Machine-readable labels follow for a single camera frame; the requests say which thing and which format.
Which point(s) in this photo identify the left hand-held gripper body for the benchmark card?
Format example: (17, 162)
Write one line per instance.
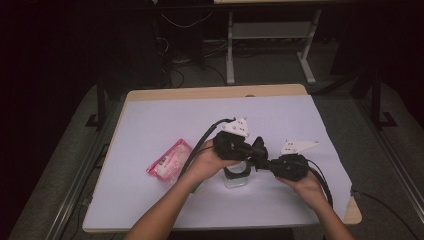
(230, 146)

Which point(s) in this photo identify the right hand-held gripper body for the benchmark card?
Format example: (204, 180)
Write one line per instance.
(291, 166)

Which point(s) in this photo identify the clear jar with black lid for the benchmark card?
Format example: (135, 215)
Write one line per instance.
(236, 181)

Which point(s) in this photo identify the pink and white seasoning packet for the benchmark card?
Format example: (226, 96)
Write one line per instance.
(170, 161)

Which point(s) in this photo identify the person's right hand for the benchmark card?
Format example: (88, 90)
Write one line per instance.
(308, 188)

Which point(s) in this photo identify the person's left hand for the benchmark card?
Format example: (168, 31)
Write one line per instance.
(205, 163)

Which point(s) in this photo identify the wooden table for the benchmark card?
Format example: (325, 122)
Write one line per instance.
(200, 91)

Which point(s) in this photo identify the white paper sheet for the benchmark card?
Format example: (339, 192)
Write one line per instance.
(150, 120)

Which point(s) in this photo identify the black metal stand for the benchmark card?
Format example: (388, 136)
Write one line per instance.
(376, 100)
(100, 106)

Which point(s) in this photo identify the grey metal rail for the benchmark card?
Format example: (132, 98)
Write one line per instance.
(78, 186)
(395, 160)

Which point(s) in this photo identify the white metal desk frame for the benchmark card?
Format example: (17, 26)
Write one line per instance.
(271, 30)

